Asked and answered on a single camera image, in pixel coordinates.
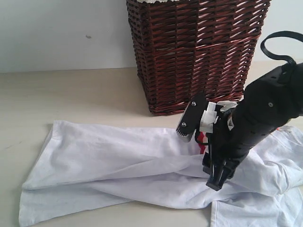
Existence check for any white t-shirt red lettering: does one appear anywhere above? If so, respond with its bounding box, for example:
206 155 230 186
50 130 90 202
19 121 303 227

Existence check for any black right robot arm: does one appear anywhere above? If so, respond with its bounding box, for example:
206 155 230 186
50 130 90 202
203 63 303 191

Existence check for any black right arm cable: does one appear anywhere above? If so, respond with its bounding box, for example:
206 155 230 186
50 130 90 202
260 30 303 69

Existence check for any dark brown wicker basket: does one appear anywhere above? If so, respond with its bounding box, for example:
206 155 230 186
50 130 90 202
126 0 270 115

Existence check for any white lace basket liner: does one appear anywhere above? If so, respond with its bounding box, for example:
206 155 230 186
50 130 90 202
137 0 180 4

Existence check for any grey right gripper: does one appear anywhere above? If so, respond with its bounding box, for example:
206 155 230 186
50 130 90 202
203 111 249 191

